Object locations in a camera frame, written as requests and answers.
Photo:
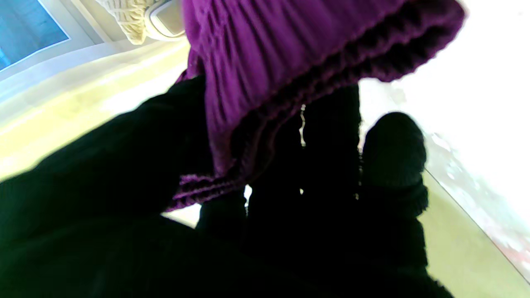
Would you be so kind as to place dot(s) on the sheer cream curtain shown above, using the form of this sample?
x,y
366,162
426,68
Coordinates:
x,y
83,70

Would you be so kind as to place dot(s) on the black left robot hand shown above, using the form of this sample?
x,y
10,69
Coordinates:
x,y
124,207

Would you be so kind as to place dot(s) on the white framed window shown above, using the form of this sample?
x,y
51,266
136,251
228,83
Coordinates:
x,y
25,29

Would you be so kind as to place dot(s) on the purple shorts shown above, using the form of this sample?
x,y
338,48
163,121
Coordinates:
x,y
269,54

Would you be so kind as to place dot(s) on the knitted cream cushion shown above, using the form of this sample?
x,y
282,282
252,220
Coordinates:
x,y
128,18

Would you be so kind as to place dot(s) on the beige sofa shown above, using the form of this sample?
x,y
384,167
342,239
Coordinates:
x,y
167,18

